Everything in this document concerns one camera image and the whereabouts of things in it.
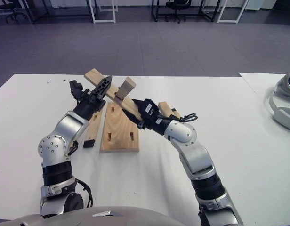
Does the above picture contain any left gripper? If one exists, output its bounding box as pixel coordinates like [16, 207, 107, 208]
[73, 75, 113, 120]

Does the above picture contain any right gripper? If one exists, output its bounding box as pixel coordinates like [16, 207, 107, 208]
[122, 98, 174, 137]

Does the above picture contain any wooden cross bar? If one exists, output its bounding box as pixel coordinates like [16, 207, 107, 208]
[84, 68, 141, 119]

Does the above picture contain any wooden leg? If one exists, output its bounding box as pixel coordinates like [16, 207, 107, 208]
[115, 76, 137, 100]
[82, 110, 105, 149]
[158, 101, 181, 119]

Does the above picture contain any wooden seat board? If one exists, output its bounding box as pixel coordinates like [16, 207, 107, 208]
[99, 101, 140, 153]

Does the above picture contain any black office chair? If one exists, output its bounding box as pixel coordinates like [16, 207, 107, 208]
[0, 0, 26, 24]
[165, 0, 192, 11]

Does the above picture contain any robot body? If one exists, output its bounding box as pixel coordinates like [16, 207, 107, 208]
[0, 206, 202, 226]

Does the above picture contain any white headset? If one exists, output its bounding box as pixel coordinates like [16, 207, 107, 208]
[263, 73, 290, 132]

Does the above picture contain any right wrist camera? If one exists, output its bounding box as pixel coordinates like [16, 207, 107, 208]
[139, 98, 161, 118]

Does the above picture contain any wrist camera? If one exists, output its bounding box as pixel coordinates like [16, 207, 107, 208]
[139, 98, 161, 118]
[69, 80, 84, 100]

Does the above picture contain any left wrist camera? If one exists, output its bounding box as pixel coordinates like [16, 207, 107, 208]
[69, 80, 84, 100]

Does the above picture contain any black cable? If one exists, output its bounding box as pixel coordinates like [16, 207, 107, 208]
[172, 113, 198, 123]
[66, 140, 94, 208]

